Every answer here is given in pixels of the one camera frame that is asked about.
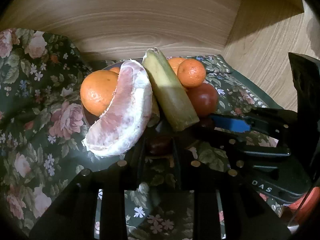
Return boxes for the red tomato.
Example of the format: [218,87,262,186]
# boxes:
[187,83,219,116]

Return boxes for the long sugarcane piece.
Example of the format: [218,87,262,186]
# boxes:
[142,48,200,132]

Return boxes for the small orange kumquat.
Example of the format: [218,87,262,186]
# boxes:
[177,59,206,88]
[109,67,120,74]

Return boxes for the peeled pink pomelo segment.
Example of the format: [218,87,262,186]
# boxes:
[82,60,152,158]

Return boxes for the medium orange mandarin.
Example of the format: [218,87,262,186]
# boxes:
[168,57,185,75]

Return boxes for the large orange mandarin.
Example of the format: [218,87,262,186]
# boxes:
[80,70,118,116]

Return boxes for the short sugarcane piece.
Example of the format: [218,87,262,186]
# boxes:
[147,95,160,127]

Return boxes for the floral dark green cloth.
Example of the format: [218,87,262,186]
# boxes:
[0,28,284,240]

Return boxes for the dark brown round plate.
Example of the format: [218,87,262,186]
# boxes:
[81,59,201,145]

